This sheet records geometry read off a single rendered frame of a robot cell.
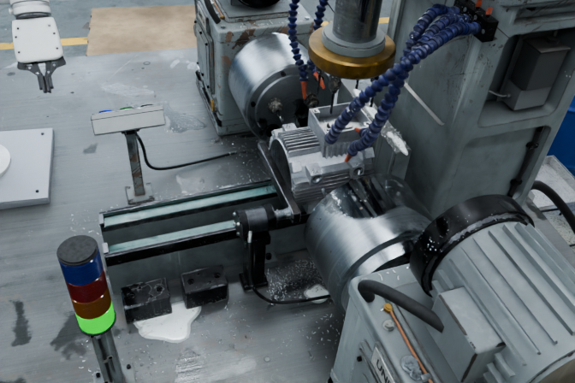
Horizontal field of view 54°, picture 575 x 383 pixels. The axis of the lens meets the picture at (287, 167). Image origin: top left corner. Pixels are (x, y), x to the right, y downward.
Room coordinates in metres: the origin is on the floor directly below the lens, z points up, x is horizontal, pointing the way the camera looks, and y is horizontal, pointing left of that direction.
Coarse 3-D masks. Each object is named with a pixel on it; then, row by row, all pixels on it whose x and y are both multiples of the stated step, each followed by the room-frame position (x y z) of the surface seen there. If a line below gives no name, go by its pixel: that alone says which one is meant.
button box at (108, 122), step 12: (144, 108) 1.11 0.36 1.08; (156, 108) 1.12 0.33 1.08; (96, 120) 1.06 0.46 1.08; (108, 120) 1.06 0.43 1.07; (120, 120) 1.07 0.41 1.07; (132, 120) 1.08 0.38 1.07; (144, 120) 1.09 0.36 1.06; (156, 120) 1.10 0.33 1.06; (96, 132) 1.04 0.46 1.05; (108, 132) 1.05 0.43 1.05; (120, 132) 1.09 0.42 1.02
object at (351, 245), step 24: (336, 192) 0.80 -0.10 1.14; (360, 192) 0.78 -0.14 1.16; (384, 192) 0.78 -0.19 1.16; (408, 192) 0.81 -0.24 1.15; (312, 216) 0.78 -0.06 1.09; (336, 216) 0.75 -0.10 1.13; (360, 216) 0.73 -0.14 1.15; (384, 216) 0.72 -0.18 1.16; (408, 216) 0.73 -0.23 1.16; (312, 240) 0.75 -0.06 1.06; (336, 240) 0.70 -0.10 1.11; (360, 240) 0.68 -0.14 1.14; (384, 240) 0.67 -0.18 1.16; (408, 240) 0.68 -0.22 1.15; (336, 264) 0.67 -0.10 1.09; (360, 264) 0.65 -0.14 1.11; (384, 264) 0.63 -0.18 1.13; (336, 288) 0.64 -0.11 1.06
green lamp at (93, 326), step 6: (108, 312) 0.54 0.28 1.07; (114, 312) 0.56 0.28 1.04; (78, 318) 0.53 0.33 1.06; (96, 318) 0.52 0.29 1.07; (102, 318) 0.53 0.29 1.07; (108, 318) 0.54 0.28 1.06; (114, 318) 0.55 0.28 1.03; (84, 324) 0.52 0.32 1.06; (90, 324) 0.52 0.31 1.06; (96, 324) 0.52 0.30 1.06; (102, 324) 0.53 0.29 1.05; (108, 324) 0.53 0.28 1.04; (84, 330) 0.52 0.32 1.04; (90, 330) 0.52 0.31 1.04; (96, 330) 0.52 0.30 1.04; (102, 330) 0.52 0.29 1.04
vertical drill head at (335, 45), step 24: (336, 0) 1.04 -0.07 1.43; (360, 0) 1.00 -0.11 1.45; (336, 24) 1.03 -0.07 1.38; (360, 24) 1.00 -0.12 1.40; (312, 48) 1.01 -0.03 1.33; (336, 48) 0.99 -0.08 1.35; (360, 48) 0.99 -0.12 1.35; (384, 48) 1.03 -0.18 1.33; (336, 72) 0.96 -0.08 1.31; (360, 72) 0.96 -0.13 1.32; (384, 72) 0.99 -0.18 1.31
